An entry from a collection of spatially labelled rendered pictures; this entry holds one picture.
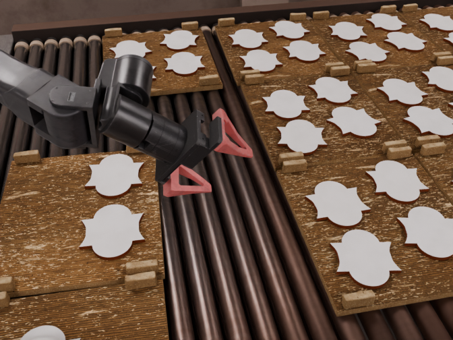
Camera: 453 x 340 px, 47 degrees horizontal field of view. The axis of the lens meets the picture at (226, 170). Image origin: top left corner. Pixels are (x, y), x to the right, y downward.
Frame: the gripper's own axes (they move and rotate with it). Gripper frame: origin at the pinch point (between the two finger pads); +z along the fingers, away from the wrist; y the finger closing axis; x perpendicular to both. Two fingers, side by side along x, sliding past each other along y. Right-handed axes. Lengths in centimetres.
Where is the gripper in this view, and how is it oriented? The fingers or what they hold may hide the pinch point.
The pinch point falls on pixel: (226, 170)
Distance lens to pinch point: 76.7
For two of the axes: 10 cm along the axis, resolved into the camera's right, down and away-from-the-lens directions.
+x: 0.6, 7.6, -6.5
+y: -6.3, 5.4, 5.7
